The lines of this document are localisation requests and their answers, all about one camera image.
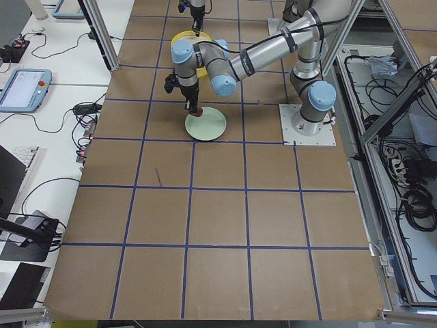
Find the far teach pendant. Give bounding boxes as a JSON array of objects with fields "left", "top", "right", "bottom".
[{"left": 52, "top": 0, "right": 85, "bottom": 20}]

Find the brown bun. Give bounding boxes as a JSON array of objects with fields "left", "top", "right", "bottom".
[{"left": 189, "top": 107, "right": 203, "bottom": 117}]

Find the white keyboard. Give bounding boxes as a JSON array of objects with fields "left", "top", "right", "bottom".
[{"left": 11, "top": 146, "right": 43, "bottom": 175}]

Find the black power adapter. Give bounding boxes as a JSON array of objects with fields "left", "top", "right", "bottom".
[{"left": 73, "top": 103, "right": 102, "bottom": 115}]

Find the aluminium frame post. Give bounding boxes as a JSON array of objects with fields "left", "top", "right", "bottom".
[{"left": 78, "top": 0, "right": 120, "bottom": 72}]

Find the yellow steamer layer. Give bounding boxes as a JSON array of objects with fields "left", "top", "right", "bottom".
[
  {"left": 171, "top": 30, "right": 212, "bottom": 46},
  {"left": 197, "top": 67, "right": 208, "bottom": 78}
]

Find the teach pendant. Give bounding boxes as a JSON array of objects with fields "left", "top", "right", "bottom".
[
  {"left": 1, "top": 68, "right": 52, "bottom": 113},
  {"left": 52, "top": 0, "right": 85, "bottom": 20}
]

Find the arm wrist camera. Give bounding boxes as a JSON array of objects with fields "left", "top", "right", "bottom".
[{"left": 178, "top": 0, "right": 190, "bottom": 13}]

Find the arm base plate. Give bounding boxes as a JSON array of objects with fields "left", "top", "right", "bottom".
[
  {"left": 267, "top": 18, "right": 287, "bottom": 36},
  {"left": 279, "top": 104, "right": 337, "bottom": 146}
]

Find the light green plate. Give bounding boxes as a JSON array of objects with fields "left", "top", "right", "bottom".
[{"left": 185, "top": 107, "right": 227, "bottom": 141}]

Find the black tripod base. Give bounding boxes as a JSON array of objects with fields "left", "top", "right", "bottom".
[{"left": 1, "top": 210, "right": 62, "bottom": 262}]

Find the near teach pendant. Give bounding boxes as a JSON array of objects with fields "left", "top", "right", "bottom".
[{"left": 1, "top": 68, "right": 52, "bottom": 113}]

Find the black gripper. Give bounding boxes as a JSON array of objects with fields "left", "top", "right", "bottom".
[
  {"left": 190, "top": 5, "right": 205, "bottom": 37},
  {"left": 179, "top": 77, "right": 199, "bottom": 112}
]

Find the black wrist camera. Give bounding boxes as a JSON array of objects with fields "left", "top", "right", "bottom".
[{"left": 164, "top": 72, "right": 180, "bottom": 94}]

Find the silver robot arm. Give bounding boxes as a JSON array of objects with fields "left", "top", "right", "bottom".
[
  {"left": 189, "top": 0, "right": 206, "bottom": 36},
  {"left": 165, "top": 1, "right": 352, "bottom": 137}
]

